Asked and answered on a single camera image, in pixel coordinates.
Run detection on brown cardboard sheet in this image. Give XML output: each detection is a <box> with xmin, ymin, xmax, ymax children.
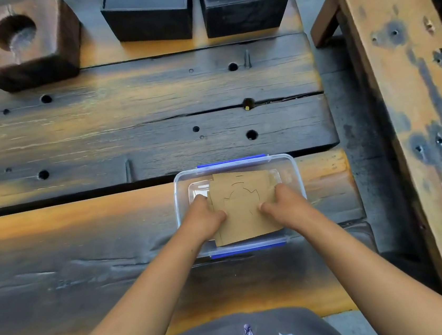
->
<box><xmin>212</xmin><ymin>166</ymin><xmax>284</xmax><ymax>198</ymax></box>
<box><xmin>206</xmin><ymin>175</ymin><xmax>288</xmax><ymax>248</ymax></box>

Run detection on person's right forearm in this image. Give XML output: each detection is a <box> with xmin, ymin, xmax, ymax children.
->
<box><xmin>289</xmin><ymin>193</ymin><xmax>442</xmax><ymax>335</ymax></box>

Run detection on person's right hand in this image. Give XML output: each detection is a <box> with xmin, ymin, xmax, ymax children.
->
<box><xmin>257</xmin><ymin>180</ymin><xmax>318</xmax><ymax>231</ymax></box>

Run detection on brown wooden block round hole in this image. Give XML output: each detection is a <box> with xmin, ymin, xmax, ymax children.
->
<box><xmin>0</xmin><ymin>0</ymin><xmax>88</xmax><ymax>94</ymax></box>

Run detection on large black wooden box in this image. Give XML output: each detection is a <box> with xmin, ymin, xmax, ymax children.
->
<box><xmin>99</xmin><ymin>0</ymin><xmax>200</xmax><ymax>50</ymax></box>

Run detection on person's left hand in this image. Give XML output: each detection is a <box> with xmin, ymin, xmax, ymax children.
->
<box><xmin>180</xmin><ymin>192</ymin><xmax>230</xmax><ymax>243</ymax></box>

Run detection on small black wooden box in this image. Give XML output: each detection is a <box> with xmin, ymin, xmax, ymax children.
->
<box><xmin>200</xmin><ymin>0</ymin><xmax>294</xmax><ymax>40</ymax></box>

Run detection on person's left forearm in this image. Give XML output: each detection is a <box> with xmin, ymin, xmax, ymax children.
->
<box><xmin>35</xmin><ymin>226</ymin><xmax>222</xmax><ymax>335</ymax></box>

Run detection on weathered wooden bench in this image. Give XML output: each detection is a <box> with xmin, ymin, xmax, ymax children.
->
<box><xmin>307</xmin><ymin>0</ymin><xmax>442</xmax><ymax>335</ymax></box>

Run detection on clear plastic container blue clips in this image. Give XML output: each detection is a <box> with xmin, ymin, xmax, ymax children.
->
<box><xmin>171</xmin><ymin>150</ymin><xmax>313</xmax><ymax>263</ymax></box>

